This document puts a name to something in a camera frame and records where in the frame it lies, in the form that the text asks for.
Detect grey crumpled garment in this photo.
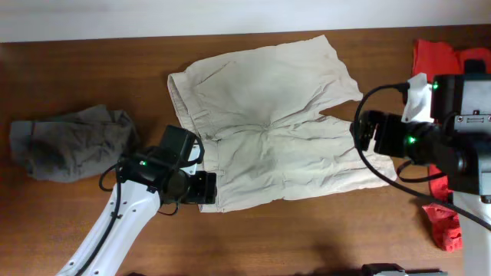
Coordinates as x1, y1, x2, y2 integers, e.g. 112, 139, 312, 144
9, 105, 140, 182

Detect left black cable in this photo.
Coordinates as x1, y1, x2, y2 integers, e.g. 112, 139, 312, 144
72, 133, 206, 276

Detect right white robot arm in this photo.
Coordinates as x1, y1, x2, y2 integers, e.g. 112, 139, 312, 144
352, 110, 490, 275

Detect red garment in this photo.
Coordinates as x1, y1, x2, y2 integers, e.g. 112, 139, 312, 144
413, 39, 490, 252

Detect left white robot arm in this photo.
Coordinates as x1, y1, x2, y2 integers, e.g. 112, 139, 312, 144
58, 144, 216, 276

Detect black garment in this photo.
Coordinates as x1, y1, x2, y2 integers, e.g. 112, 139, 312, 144
464, 59, 486, 74

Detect beige cargo shorts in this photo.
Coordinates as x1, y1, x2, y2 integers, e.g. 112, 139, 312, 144
167, 36, 396, 213

